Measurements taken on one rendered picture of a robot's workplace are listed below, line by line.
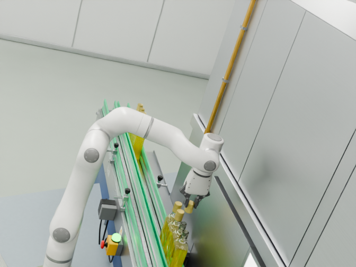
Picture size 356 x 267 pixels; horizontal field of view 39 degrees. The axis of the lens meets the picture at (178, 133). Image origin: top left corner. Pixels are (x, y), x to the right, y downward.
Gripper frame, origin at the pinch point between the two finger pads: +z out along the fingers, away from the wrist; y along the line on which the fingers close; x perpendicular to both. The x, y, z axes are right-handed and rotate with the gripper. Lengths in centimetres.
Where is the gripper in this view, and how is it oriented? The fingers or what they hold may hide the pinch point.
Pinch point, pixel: (190, 202)
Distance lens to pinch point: 214.5
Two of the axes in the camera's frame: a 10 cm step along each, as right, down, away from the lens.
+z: -2.8, 8.7, 4.1
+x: 2.2, 4.7, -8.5
